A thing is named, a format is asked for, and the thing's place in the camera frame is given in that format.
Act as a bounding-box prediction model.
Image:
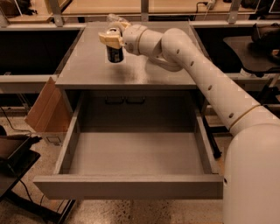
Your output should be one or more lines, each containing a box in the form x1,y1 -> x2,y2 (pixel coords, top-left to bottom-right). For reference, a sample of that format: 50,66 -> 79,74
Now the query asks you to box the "blue pepsi can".
105,27 -> 125,64

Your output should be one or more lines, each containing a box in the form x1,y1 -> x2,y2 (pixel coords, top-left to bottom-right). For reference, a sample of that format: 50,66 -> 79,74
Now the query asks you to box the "grey counter cabinet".
56,23 -> 202,117

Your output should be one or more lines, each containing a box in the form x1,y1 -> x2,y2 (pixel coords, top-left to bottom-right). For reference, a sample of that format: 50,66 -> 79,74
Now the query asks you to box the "clear plastic water bottle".
107,14 -> 130,25

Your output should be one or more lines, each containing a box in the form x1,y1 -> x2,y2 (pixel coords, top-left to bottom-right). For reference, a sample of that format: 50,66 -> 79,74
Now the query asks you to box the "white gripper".
98,21 -> 148,55

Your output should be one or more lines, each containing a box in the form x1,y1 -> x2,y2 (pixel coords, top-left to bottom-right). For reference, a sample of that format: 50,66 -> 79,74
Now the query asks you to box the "brown cardboard box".
24,78 -> 71,146

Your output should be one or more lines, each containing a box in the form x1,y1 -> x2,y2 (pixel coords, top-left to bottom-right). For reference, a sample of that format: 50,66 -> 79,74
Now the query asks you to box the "open grey top drawer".
34,91 -> 223,200

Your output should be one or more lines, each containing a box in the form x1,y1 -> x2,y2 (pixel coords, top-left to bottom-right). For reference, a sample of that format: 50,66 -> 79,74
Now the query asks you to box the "black stand left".
0,126 -> 75,224

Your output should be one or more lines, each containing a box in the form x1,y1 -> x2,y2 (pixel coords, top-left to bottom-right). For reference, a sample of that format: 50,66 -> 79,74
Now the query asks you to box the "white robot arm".
99,22 -> 280,224

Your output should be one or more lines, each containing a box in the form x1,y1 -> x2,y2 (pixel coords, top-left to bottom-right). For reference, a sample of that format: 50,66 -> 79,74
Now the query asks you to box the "black office chair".
223,23 -> 280,76

